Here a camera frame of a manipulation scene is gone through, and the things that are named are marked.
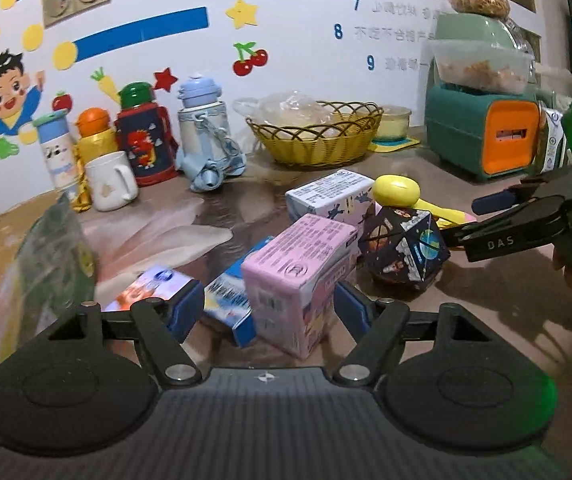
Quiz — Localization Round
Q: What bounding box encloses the red cherries wall sticker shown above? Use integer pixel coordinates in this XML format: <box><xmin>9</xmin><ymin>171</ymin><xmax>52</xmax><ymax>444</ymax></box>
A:
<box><xmin>232</xmin><ymin>41</ymin><xmax>269</xmax><ymax>77</ymax></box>

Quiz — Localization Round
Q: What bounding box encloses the light blue strap bottle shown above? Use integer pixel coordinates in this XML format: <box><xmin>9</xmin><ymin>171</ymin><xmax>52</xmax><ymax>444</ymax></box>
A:
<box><xmin>176</xmin><ymin>75</ymin><xmax>244</xmax><ymax>193</ymax></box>

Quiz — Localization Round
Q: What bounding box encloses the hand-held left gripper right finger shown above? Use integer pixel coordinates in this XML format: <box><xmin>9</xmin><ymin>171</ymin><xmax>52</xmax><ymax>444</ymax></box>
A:
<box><xmin>331</xmin><ymin>281</ymin><xmax>496</xmax><ymax>388</ymax></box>

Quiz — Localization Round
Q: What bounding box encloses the green orange kitchen appliance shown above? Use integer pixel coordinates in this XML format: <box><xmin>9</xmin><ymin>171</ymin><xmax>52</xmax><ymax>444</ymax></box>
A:
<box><xmin>425</xmin><ymin>12</ymin><xmax>541</xmax><ymax>183</ymax></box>

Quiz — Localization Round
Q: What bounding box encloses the beige wall socket plate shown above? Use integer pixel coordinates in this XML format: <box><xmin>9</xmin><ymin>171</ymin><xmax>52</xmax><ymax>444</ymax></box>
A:
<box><xmin>42</xmin><ymin>0</ymin><xmax>113</xmax><ymax>26</ymax></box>

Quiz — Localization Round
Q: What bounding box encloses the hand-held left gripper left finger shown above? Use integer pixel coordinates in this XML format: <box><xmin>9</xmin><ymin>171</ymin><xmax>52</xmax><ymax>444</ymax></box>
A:
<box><xmin>46</xmin><ymin>280</ymin><xmax>205</xmax><ymax>388</ymax></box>

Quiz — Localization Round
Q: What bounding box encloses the dark space print polyhedron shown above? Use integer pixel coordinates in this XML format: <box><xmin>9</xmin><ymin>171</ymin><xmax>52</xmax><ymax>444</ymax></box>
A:
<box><xmin>361</xmin><ymin>205</ymin><xmax>451</xmax><ymax>293</ymax></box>

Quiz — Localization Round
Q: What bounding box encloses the cartoon boy wall sticker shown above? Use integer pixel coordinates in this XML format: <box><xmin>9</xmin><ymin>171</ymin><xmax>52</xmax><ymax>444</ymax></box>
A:
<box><xmin>0</xmin><ymin>50</ymin><xmax>47</xmax><ymax>136</ymax></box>

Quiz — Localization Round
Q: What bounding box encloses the cartoon print tissue pack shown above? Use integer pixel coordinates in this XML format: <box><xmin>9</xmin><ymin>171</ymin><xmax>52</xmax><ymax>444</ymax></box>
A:
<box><xmin>101</xmin><ymin>267</ymin><xmax>194</xmax><ymax>313</ymax></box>

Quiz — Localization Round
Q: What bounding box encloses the yellow bottle with orange lid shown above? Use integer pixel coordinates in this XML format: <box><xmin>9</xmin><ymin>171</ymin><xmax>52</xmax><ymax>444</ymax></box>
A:
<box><xmin>71</xmin><ymin>107</ymin><xmax>117</xmax><ymax>213</ymax></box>

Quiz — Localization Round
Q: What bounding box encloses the small yellow star wall sticker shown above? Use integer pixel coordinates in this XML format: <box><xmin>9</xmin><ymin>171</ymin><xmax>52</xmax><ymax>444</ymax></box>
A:
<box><xmin>226</xmin><ymin>0</ymin><xmax>260</xmax><ymax>30</ymax></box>

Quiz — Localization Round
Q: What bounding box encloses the red star wall sticker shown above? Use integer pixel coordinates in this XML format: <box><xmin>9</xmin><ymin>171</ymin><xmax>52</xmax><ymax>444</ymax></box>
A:
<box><xmin>153</xmin><ymin>66</ymin><xmax>179</xmax><ymax>93</ymax></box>

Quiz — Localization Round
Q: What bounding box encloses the clear plastic food container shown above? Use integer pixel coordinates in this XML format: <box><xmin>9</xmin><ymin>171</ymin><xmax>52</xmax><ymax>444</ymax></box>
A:
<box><xmin>428</xmin><ymin>39</ymin><xmax>536</xmax><ymax>96</ymax></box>

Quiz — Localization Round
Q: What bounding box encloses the yellow carrot wall sticker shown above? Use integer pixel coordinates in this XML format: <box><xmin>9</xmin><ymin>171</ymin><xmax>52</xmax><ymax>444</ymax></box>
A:
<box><xmin>91</xmin><ymin>66</ymin><xmax>119</xmax><ymax>101</ymax></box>

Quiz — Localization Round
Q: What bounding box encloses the blue carton box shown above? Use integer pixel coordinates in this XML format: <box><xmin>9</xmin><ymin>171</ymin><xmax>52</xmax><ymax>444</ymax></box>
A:
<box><xmin>203</xmin><ymin>237</ymin><xmax>277</xmax><ymax>348</ymax></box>

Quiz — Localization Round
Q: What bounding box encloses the yellow plastic maraca toy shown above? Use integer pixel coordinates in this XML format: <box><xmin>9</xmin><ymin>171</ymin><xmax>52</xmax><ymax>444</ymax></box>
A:
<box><xmin>372</xmin><ymin>174</ymin><xmax>479</xmax><ymax>231</ymax></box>

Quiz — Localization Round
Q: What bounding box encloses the navy dinosaur bottle green lid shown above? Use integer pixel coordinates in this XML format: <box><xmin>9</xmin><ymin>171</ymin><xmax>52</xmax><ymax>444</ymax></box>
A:
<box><xmin>114</xmin><ymin>81</ymin><xmax>181</xmax><ymax>187</ymax></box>

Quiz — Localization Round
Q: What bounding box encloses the clear plastic bag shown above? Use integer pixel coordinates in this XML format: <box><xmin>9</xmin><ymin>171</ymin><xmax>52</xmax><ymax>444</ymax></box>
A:
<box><xmin>233</xmin><ymin>90</ymin><xmax>351</xmax><ymax>141</ymax></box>

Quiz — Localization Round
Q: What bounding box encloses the blue stripe wall sticker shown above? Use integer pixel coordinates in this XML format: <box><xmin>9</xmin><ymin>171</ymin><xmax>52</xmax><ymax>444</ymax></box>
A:
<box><xmin>72</xmin><ymin>6</ymin><xmax>210</xmax><ymax>59</ymax></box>

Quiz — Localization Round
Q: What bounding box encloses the white green carton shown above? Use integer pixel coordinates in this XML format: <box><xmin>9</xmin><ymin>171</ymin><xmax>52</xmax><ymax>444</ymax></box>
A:
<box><xmin>538</xmin><ymin>102</ymin><xmax>571</xmax><ymax>176</ymax></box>

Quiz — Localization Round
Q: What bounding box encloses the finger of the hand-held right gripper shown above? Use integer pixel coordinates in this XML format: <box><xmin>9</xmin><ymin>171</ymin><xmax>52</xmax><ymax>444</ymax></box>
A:
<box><xmin>440</xmin><ymin>195</ymin><xmax>572</xmax><ymax>263</ymax></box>
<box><xmin>472</xmin><ymin>180</ymin><xmax>569</xmax><ymax>216</ymax></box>

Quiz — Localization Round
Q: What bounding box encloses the pink carton box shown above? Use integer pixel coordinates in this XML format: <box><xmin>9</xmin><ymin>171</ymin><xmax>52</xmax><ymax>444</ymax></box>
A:
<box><xmin>241</xmin><ymin>212</ymin><xmax>359</xmax><ymax>361</ymax></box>

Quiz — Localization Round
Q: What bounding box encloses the yellow green coaster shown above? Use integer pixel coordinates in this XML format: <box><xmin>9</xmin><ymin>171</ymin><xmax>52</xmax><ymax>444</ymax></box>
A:
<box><xmin>368</xmin><ymin>137</ymin><xmax>421</xmax><ymax>153</ymax></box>

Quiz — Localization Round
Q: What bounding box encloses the panda print white bottle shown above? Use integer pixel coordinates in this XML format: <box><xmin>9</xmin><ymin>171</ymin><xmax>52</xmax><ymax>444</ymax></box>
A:
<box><xmin>33</xmin><ymin>112</ymin><xmax>79</xmax><ymax>201</ymax></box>

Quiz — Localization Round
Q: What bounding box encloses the yellow wicker basket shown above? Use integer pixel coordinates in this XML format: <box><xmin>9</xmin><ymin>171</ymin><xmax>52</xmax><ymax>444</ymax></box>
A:
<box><xmin>245</xmin><ymin>101</ymin><xmax>384</xmax><ymax>168</ymax></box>

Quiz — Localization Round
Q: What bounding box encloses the white mug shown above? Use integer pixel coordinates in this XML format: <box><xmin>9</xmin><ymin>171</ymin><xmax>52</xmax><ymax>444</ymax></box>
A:
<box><xmin>84</xmin><ymin>151</ymin><xmax>139</xmax><ymax>212</ymax></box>

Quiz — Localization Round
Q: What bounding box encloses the glass bowl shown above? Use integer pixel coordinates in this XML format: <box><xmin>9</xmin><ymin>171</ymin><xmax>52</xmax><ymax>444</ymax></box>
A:
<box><xmin>373</xmin><ymin>105</ymin><xmax>413</xmax><ymax>143</ymax></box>

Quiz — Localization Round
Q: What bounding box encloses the lavender white carton box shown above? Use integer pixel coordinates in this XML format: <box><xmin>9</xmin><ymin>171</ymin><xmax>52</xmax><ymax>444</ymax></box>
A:
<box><xmin>285</xmin><ymin>170</ymin><xmax>377</xmax><ymax>228</ymax></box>

